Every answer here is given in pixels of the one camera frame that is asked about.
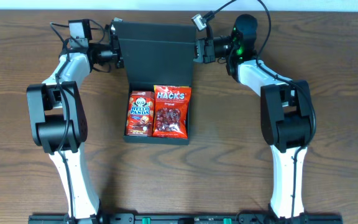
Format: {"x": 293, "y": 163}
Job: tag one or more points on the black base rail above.
{"x": 244, "y": 218}

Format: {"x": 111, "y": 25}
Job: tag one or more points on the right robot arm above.
{"x": 287, "y": 115}

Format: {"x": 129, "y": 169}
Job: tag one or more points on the black gift box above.
{"x": 156, "y": 54}

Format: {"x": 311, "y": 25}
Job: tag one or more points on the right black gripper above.
{"x": 204, "y": 50}

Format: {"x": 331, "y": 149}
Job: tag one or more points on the red Hacks candy bag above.
{"x": 171, "y": 108}

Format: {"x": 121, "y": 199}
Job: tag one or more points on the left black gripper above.
{"x": 115, "y": 53}

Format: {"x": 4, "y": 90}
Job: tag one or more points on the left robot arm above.
{"x": 58, "y": 122}

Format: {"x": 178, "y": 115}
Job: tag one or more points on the red Hello Panda box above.
{"x": 140, "y": 113}

